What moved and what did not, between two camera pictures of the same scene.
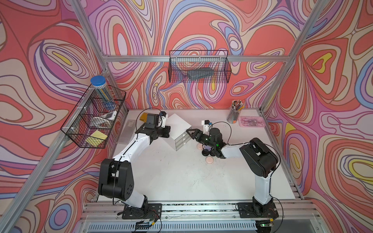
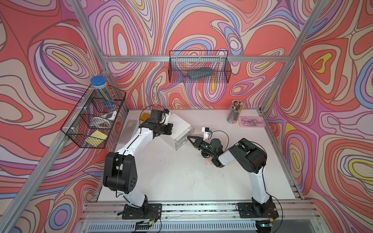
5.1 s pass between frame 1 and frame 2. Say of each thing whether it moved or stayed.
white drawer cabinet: stayed
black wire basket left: stayed
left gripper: stayed
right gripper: moved
